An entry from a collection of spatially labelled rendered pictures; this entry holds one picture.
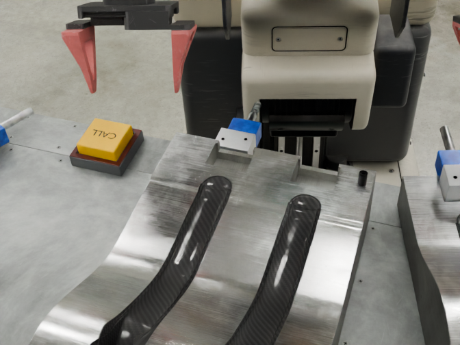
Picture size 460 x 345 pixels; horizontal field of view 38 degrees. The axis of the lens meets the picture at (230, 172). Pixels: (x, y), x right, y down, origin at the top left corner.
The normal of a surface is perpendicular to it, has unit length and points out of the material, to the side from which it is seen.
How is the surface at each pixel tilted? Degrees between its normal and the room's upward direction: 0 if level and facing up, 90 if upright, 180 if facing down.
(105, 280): 27
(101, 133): 0
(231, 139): 0
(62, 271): 0
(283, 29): 98
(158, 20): 63
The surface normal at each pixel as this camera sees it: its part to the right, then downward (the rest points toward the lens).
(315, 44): -0.04, 0.80
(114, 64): -0.04, -0.70
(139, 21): -0.07, 0.32
